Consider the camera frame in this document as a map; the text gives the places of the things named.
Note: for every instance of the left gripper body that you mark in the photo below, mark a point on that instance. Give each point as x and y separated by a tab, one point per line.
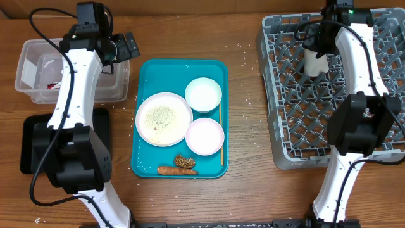
119	50

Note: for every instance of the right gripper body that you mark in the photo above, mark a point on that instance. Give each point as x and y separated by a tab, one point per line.
318	37

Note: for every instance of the white cup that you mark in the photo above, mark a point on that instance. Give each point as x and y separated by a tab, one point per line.
313	66

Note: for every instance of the red snack wrapper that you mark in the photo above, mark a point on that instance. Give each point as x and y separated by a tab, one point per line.
55	85

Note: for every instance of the pale green bowl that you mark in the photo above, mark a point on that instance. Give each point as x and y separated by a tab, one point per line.
203	94

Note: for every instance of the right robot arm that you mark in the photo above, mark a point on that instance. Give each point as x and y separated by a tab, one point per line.
362	121

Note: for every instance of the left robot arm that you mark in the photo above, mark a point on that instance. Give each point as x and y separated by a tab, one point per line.
71	154

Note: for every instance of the grey dishwasher rack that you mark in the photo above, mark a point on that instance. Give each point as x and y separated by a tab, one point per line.
299	105

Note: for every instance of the black plastic tray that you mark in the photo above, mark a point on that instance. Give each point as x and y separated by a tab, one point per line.
29	162

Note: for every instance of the clear plastic bin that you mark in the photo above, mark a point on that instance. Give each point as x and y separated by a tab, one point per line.
40	65

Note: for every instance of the large white plate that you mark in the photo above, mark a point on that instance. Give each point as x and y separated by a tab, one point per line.
163	119

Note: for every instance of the wooden chopstick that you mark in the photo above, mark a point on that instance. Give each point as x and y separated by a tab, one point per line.
222	134

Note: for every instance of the small pink plate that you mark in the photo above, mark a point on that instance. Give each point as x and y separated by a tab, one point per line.
203	136

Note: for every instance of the orange carrot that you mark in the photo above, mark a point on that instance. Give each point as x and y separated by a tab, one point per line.
175	171

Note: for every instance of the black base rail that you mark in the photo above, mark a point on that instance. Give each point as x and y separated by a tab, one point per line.
280	223

